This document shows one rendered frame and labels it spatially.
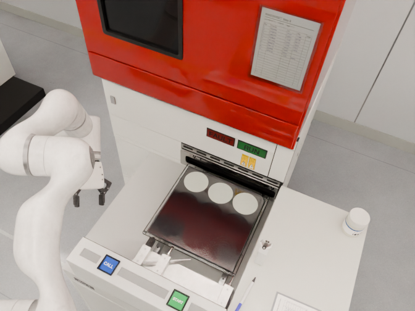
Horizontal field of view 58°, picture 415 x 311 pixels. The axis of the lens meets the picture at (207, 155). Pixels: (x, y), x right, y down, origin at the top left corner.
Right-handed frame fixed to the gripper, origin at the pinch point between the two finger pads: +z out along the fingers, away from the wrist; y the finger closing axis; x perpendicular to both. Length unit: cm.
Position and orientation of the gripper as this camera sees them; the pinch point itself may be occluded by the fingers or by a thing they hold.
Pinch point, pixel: (89, 203)
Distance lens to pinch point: 142.8
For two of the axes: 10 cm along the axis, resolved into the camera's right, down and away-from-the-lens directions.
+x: 6.4, -0.7, -7.6
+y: -7.6, -0.1, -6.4
